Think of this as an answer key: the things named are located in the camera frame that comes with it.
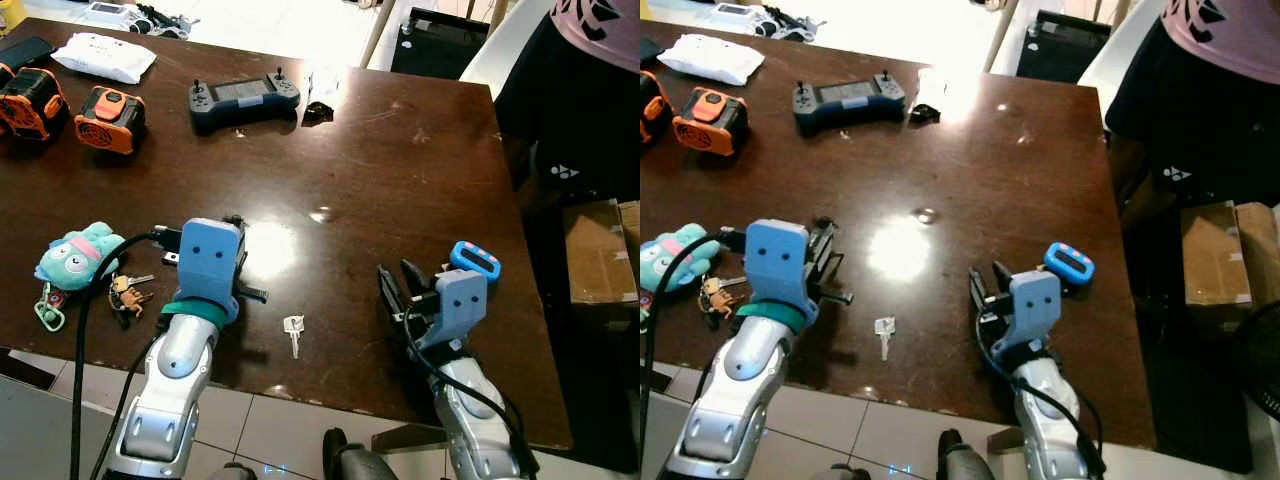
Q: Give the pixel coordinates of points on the small clear bag with black item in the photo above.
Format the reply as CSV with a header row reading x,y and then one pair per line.
x,y
320,98
926,100

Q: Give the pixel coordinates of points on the blue pink small timer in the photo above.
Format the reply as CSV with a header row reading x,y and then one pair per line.
x,y
475,260
1069,263

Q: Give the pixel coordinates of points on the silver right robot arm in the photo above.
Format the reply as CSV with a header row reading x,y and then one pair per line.
x,y
1048,420
478,420

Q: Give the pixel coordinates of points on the grey handheld remote controller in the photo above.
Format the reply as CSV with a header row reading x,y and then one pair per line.
x,y
850,100
243,102

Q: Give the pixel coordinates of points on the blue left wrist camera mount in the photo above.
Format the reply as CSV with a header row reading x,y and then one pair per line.
x,y
210,260
775,262

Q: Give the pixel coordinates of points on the orange black battery pack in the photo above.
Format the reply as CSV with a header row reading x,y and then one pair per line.
x,y
30,103
652,105
112,120
712,122

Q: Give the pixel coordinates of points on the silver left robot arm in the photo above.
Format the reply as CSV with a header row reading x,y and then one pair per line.
x,y
735,385
170,385

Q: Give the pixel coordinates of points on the green carabiner clip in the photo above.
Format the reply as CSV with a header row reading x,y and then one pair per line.
x,y
48,318

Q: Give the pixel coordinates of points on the black smartphone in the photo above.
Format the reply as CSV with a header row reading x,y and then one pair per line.
x,y
650,49
22,53

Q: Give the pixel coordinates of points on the brown cardboard box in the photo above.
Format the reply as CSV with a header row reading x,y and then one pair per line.
x,y
1215,260
600,255

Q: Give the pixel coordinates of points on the white chair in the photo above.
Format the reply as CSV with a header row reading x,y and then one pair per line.
x,y
505,50
1120,50

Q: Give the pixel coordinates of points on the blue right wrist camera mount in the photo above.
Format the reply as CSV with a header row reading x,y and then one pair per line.
x,y
1032,305
460,302

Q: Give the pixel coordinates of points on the black bag on floor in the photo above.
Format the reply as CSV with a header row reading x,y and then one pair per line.
x,y
1062,45
438,45

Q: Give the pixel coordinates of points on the single key with white head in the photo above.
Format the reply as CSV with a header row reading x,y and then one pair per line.
x,y
884,328
293,327

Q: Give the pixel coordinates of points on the white plastic packet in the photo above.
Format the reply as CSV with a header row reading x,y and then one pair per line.
x,y
103,57
712,58

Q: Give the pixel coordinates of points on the bunch of keys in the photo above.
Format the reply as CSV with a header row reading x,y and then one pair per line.
x,y
718,296
128,293

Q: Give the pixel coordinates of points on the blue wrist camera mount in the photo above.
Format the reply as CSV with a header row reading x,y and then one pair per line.
x,y
775,262
210,260
1032,305
460,302

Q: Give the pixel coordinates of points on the person in black shorts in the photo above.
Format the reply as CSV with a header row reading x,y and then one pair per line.
x,y
1200,100
585,100

